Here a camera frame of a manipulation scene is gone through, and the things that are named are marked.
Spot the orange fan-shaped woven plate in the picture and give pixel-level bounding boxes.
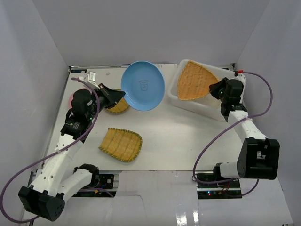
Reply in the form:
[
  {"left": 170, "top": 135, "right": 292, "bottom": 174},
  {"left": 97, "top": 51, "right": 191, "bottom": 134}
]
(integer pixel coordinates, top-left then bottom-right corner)
[{"left": 177, "top": 60, "right": 219, "bottom": 100}]

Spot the blue bear plate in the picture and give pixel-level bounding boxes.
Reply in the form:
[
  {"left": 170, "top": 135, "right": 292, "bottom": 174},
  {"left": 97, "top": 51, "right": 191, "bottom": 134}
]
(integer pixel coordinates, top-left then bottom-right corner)
[{"left": 121, "top": 61, "right": 165, "bottom": 111}]

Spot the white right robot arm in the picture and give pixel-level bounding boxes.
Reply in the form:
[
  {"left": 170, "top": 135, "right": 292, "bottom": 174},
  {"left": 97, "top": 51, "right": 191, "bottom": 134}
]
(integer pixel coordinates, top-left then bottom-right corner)
[{"left": 209, "top": 78, "right": 280, "bottom": 188}]

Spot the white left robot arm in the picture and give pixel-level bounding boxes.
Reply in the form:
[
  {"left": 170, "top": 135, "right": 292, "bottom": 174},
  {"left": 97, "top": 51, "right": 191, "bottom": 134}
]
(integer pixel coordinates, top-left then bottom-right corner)
[{"left": 18, "top": 84, "right": 125, "bottom": 221}]

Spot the white plastic bin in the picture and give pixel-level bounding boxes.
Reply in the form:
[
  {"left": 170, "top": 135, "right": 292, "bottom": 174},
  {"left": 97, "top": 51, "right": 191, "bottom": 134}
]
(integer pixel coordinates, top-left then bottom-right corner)
[{"left": 168, "top": 59, "right": 246, "bottom": 121}]

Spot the round green-rimmed woven plate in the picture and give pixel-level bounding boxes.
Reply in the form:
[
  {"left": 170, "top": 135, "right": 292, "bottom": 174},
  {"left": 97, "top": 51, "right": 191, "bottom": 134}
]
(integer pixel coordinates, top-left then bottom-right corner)
[{"left": 106, "top": 98, "right": 130, "bottom": 114}]

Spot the pink plate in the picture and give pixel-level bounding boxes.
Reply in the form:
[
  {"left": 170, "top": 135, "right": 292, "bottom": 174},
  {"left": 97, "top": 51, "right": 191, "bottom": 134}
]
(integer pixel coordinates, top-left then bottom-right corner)
[{"left": 68, "top": 94, "right": 73, "bottom": 109}]

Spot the blue label sticker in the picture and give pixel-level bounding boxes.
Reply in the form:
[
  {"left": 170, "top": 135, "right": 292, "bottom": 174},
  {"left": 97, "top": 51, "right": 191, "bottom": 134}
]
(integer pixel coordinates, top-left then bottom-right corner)
[{"left": 70, "top": 69, "right": 87, "bottom": 73}]

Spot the green-rimmed fan woven plate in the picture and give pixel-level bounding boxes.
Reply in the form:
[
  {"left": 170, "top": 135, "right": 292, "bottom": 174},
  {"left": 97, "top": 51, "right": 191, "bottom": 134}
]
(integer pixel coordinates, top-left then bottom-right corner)
[{"left": 98, "top": 128, "right": 143, "bottom": 162}]

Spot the printed paper sheet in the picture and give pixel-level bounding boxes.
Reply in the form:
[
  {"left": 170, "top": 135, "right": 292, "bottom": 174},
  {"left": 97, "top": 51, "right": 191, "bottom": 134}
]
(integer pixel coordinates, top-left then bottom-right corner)
[{"left": 153, "top": 63, "right": 178, "bottom": 69}]

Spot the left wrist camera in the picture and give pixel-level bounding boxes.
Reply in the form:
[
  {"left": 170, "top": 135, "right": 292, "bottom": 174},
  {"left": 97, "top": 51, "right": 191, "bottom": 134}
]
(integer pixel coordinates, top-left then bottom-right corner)
[{"left": 78, "top": 71, "right": 99, "bottom": 89}]

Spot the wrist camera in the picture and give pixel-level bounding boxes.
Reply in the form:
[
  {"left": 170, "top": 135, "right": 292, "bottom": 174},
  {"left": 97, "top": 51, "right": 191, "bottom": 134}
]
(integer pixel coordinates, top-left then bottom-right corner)
[
  {"left": 78, "top": 71, "right": 99, "bottom": 89},
  {"left": 234, "top": 70, "right": 246, "bottom": 81}
]

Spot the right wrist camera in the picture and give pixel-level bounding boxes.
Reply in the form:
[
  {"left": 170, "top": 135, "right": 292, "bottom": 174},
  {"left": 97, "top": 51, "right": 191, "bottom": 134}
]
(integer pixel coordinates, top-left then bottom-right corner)
[{"left": 234, "top": 70, "right": 246, "bottom": 81}]

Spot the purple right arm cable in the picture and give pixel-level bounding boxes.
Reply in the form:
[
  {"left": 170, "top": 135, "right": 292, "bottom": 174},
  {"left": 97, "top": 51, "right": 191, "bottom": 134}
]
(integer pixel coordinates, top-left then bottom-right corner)
[{"left": 192, "top": 69, "right": 273, "bottom": 197}]

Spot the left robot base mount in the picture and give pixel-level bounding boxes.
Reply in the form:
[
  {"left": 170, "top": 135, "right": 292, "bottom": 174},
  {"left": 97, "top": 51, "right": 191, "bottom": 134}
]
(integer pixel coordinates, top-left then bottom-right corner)
[{"left": 73, "top": 173, "right": 118, "bottom": 198}]

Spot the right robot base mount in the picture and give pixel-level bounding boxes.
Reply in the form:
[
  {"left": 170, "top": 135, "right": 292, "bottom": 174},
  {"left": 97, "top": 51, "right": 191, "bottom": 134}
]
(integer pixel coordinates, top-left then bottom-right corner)
[{"left": 191, "top": 171, "right": 242, "bottom": 200}]

